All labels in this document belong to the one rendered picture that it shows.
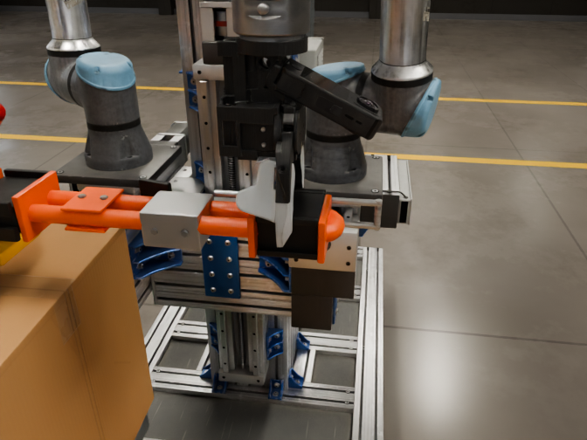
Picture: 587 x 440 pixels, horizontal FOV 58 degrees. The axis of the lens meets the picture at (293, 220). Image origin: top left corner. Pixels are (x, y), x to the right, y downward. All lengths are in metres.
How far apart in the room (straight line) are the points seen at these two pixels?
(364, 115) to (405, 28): 0.47
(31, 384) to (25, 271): 0.18
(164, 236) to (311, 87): 0.24
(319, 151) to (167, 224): 0.56
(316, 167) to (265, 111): 0.59
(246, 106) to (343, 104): 0.10
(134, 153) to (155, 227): 0.64
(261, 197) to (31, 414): 0.40
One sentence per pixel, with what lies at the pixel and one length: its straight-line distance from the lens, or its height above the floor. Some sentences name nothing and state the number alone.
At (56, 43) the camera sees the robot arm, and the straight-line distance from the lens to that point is 1.34.
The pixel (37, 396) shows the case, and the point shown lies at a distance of 0.76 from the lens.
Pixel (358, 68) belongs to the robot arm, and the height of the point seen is 1.27.
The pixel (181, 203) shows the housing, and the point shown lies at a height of 1.22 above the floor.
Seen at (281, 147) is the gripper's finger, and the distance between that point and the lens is 0.52.
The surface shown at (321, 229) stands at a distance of 0.56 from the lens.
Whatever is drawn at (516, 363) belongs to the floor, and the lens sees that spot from 2.36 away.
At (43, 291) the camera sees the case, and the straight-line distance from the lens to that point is 0.79.
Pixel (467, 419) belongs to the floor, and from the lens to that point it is 2.09.
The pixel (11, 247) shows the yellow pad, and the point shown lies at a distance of 0.89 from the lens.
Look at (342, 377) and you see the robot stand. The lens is 1.84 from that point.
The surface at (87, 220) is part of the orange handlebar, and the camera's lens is 0.66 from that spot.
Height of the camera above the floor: 1.49
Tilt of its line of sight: 28 degrees down
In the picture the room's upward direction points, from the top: straight up
